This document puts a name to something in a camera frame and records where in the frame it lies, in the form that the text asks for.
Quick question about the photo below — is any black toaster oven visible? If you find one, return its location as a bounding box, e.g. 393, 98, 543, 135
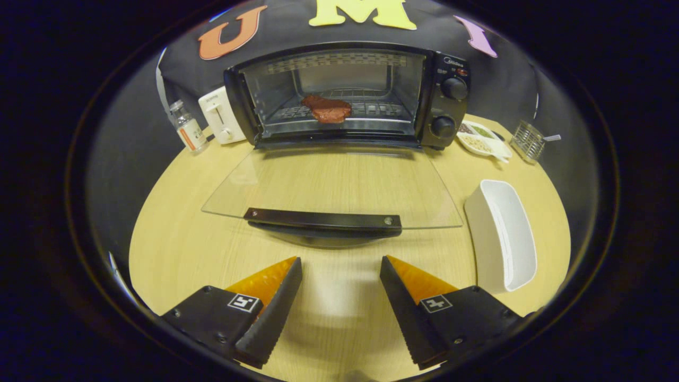
202, 41, 471, 239

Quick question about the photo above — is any white divided plate with grains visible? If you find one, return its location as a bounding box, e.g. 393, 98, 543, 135
456, 120, 513, 163

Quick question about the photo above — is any white foam tray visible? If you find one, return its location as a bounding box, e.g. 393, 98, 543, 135
464, 179, 538, 295

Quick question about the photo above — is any small clear bottle orange label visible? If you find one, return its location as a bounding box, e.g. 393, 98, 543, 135
169, 99, 208, 155

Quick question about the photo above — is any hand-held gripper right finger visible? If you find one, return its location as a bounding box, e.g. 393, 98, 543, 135
379, 255, 523, 370

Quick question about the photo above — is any red meat steak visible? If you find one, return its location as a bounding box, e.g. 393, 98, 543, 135
301, 94, 353, 124

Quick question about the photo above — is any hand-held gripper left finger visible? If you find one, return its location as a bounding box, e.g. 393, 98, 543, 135
161, 257, 303, 369

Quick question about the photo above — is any metal wire holder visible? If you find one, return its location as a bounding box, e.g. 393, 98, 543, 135
509, 120, 547, 163

